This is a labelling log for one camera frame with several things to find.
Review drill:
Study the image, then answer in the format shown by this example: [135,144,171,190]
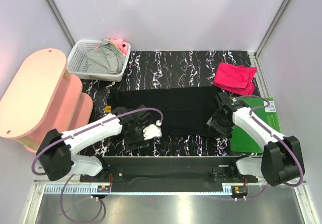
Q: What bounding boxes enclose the black daisy print t-shirt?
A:
[107,86,221,137]

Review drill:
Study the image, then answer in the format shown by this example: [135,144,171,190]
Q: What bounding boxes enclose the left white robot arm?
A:
[34,105,164,182]

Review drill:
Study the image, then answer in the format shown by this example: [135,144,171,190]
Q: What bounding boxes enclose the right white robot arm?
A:
[207,92,305,187]

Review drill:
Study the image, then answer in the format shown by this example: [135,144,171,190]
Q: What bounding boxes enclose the green folding board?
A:
[229,97,281,156]

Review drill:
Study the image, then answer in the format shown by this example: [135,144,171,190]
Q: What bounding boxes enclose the folded red t-shirt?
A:
[213,62,257,96]

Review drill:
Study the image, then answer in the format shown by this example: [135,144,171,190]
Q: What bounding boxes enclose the grey t-shirt in basket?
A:
[87,40,125,74]

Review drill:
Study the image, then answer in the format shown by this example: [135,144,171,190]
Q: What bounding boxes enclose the pink garment in basket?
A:
[110,39,129,56]

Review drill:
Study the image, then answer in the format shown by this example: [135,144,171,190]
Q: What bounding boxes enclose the white plastic laundry basket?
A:
[67,39,131,82]

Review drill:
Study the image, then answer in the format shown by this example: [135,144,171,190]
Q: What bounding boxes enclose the pink oval tiered stool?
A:
[1,48,93,153]

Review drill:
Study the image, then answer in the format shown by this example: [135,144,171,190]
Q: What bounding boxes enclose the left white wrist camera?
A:
[143,120,162,140]

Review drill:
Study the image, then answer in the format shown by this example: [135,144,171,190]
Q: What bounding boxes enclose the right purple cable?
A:
[206,95,304,201]

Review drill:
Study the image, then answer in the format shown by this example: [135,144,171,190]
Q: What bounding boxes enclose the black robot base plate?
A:
[80,157,258,183]

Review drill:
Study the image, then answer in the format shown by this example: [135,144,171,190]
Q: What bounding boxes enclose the aluminium front rail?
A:
[34,178,307,196]

